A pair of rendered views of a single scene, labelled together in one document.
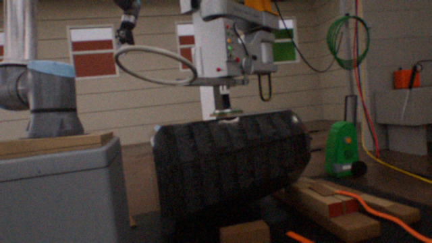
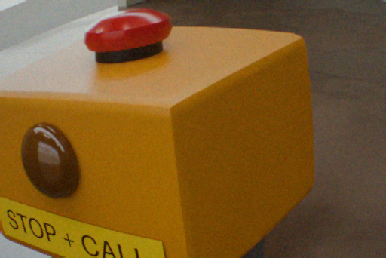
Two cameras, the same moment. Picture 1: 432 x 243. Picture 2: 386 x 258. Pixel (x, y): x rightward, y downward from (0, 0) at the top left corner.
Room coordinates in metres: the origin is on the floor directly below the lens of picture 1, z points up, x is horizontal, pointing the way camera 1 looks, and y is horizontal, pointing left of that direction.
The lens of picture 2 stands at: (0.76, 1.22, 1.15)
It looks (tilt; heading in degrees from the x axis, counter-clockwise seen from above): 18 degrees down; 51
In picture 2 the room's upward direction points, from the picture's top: 6 degrees counter-clockwise
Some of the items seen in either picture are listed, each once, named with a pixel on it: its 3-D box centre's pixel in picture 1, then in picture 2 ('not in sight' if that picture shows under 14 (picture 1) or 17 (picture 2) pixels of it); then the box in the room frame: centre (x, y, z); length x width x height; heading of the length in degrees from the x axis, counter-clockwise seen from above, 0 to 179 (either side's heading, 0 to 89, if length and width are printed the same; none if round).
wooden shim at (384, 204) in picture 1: (374, 200); not in sight; (2.05, -1.13, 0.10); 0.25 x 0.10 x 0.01; 22
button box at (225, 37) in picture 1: (227, 41); not in sight; (2.05, -0.15, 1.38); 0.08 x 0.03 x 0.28; 141
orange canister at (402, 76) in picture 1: (409, 78); not in sight; (4.04, -2.87, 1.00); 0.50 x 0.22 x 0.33; 102
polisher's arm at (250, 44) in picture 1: (249, 57); not in sight; (2.47, -0.36, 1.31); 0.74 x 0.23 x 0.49; 141
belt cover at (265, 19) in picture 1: (241, 20); not in sight; (2.45, -0.33, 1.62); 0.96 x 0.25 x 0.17; 141
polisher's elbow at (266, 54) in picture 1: (262, 55); not in sight; (2.69, -0.52, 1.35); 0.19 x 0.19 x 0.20
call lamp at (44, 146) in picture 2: not in sight; (47, 161); (0.89, 1.48, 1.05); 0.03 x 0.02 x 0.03; 109
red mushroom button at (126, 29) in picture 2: not in sight; (127, 32); (0.95, 1.50, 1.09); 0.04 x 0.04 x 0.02
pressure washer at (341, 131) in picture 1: (341, 135); not in sight; (3.10, -1.39, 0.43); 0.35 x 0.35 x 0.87; 4
